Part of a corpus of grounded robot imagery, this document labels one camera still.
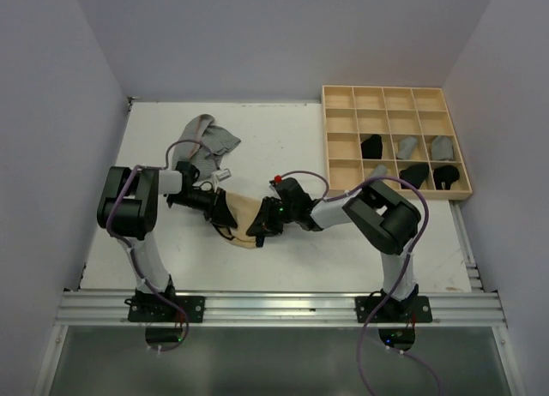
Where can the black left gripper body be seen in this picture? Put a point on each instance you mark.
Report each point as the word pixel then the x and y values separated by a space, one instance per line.
pixel 198 199

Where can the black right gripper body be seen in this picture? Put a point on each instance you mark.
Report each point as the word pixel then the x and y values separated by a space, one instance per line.
pixel 282 214

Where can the beige underwear with navy trim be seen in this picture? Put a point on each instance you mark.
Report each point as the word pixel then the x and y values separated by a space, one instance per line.
pixel 244 209

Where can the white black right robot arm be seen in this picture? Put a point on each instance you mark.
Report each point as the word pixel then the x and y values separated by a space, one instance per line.
pixel 388 221

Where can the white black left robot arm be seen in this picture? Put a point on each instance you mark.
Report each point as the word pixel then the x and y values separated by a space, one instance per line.
pixel 128 211

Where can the grey striped underwear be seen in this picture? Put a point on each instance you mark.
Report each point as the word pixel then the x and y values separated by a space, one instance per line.
pixel 209 143

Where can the grey rolled sock lower left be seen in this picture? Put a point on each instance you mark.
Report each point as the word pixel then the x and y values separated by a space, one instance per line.
pixel 379 171

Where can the grey rolled sock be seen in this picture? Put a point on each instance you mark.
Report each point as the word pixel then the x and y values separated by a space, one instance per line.
pixel 406 147
pixel 379 171
pixel 442 149

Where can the black rolled sock upper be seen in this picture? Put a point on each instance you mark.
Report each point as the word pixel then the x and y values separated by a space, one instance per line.
pixel 372 147

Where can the black rolled sock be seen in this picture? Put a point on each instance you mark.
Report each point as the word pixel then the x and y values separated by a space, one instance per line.
pixel 415 174
pixel 372 147
pixel 445 176

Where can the black rolled sock lower middle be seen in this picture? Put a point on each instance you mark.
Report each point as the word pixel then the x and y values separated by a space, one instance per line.
pixel 415 174

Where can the grey rolled sock middle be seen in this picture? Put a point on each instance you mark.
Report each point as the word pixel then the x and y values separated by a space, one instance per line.
pixel 406 147

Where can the wooden compartment tray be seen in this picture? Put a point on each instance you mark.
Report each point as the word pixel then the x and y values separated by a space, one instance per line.
pixel 354 113

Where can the black rolled sock lower right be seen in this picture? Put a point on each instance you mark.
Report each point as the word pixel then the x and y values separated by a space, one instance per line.
pixel 445 176

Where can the grey rolled sock right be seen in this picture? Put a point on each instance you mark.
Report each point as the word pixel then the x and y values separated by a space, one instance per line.
pixel 442 149

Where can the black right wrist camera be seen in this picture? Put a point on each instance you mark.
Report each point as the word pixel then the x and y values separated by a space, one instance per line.
pixel 291 193

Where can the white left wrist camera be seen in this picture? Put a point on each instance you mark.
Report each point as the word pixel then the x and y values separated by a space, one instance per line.
pixel 219 176

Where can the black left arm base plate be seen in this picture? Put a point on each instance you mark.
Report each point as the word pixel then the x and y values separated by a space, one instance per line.
pixel 149 309

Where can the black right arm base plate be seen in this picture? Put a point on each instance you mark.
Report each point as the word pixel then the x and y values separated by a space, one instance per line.
pixel 392 309

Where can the aluminium frame rail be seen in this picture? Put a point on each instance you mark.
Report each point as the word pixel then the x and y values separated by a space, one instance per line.
pixel 108 308

